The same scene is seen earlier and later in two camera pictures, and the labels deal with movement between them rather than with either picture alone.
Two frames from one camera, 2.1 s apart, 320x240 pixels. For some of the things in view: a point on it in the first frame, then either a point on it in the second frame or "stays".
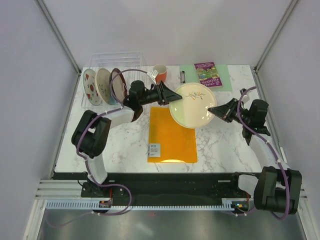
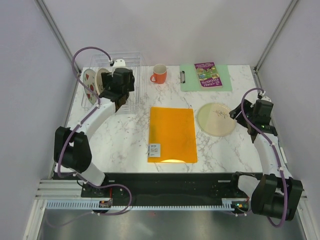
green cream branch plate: [191, 111] -> [214, 120]
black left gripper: [166, 95] -> [107, 79]
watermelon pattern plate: [89, 85] stays
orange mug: [162, 72] stays
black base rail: [160, 186] stays
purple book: [208, 74] stays
